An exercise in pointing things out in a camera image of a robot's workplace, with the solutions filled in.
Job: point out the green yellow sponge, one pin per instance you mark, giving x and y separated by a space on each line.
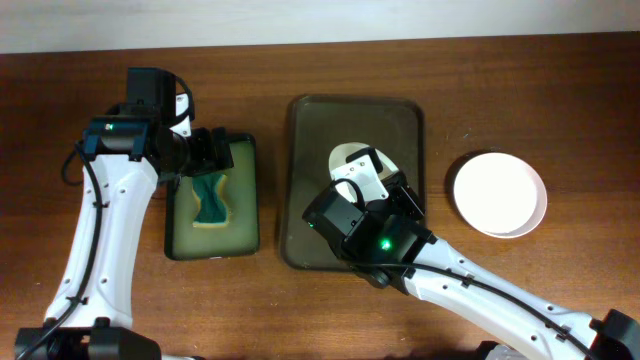
212 209

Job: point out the large brown serving tray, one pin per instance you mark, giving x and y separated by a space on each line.
320 123

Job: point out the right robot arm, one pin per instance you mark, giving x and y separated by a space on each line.
384 242

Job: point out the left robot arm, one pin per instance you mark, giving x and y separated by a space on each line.
126 154

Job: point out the white plate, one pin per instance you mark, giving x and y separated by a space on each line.
500 195
338 155

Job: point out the black water tray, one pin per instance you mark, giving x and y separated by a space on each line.
241 236

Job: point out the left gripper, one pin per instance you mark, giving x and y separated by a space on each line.
208 162

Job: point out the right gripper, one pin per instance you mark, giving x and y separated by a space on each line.
399 191

